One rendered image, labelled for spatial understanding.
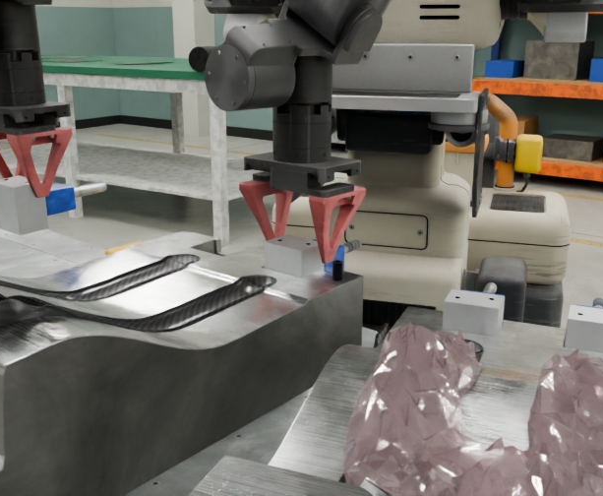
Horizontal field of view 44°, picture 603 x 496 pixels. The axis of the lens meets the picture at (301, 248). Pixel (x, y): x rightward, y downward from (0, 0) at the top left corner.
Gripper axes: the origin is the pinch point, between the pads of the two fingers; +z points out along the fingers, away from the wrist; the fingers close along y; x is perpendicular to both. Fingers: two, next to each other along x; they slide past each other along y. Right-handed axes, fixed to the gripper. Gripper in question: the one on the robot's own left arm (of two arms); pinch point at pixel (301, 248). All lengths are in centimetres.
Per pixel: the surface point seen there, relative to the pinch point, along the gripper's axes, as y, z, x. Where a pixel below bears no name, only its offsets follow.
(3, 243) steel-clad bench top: -60, 11, 0
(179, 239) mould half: -16.6, 1.8, -1.7
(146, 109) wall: -635, 63, 489
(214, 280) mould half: -3.9, 2.2, -8.4
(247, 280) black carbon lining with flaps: -1.4, 2.2, -6.5
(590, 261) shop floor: -67, 86, 306
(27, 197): -26.7, -3.7, -14.3
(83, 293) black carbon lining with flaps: -12.2, 3.0, -17.7
